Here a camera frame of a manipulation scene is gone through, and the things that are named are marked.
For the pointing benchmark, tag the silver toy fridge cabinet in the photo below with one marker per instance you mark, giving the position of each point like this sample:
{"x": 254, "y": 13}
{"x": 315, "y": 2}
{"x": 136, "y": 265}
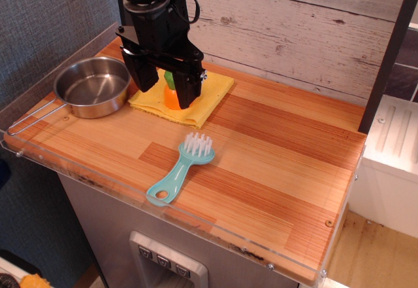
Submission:
{"x": 136, "y": 249}

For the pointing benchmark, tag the dark vertical post right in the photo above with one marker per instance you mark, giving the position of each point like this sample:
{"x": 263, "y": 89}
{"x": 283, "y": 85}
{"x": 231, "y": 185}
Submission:
{"x": 399, "y": 31}

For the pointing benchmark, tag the orange and green toy carrot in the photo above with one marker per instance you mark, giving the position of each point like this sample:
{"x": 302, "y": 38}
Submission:
{"x": 171, "y": 98}

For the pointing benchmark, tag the teal brush with white bristles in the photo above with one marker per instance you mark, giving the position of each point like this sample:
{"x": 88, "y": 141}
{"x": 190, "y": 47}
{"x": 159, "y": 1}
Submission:
{"x": 196, "y": 149}

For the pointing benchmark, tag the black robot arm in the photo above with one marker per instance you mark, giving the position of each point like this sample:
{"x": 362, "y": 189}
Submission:
{"x": 158, "y": 39}

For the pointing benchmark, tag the silver pan with wire handle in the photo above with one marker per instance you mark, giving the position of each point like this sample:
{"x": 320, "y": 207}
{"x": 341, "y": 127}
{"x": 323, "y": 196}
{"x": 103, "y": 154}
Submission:
{"x": 92, "y": 88}

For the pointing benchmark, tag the yellow object bottom left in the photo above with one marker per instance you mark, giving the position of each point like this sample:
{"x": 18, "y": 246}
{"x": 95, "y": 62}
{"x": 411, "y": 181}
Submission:
{"x": 34, "y": 281}

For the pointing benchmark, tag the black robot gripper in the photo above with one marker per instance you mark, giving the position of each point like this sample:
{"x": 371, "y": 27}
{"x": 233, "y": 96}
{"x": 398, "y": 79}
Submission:
{"x": 158, "y": 37}

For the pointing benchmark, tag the clear acrylic table guard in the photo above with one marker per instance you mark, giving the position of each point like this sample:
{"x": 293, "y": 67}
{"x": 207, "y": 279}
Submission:
{"x": 275, "y": 201}

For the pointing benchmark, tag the yellow folded cloth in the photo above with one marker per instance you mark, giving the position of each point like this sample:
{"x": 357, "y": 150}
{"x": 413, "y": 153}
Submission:
{"x": 214, "y": 88}

